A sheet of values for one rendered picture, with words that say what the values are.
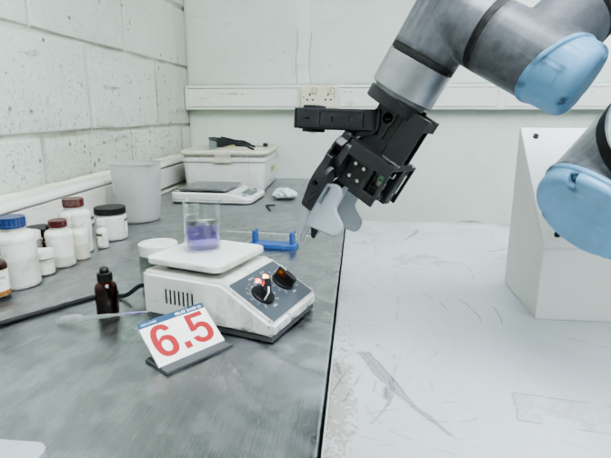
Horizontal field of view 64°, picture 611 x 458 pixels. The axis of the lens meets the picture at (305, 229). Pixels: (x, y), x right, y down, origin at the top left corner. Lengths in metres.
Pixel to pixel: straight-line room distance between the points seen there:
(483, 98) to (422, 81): 1.53
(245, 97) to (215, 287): 1.50
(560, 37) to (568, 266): 0.33
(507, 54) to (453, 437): 0.35
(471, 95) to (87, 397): 1.78
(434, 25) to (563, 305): 0.42
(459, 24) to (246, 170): 1.27
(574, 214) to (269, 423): 0.35
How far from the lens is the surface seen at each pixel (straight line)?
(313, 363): 0.58
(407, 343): 0.63
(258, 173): 1.72
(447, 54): 0.55
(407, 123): 0.56
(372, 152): 0.56
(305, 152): 2.08
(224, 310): 0.63
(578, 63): 0.52
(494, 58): 0.53
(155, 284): 0.69
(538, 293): 0.74
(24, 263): 0.90
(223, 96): 2.09
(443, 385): 0.55
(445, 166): 2.11
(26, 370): 0.64
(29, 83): 1.26
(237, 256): 0.67
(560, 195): 0.53
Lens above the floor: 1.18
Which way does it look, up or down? 13 degrees down
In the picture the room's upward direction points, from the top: straight up
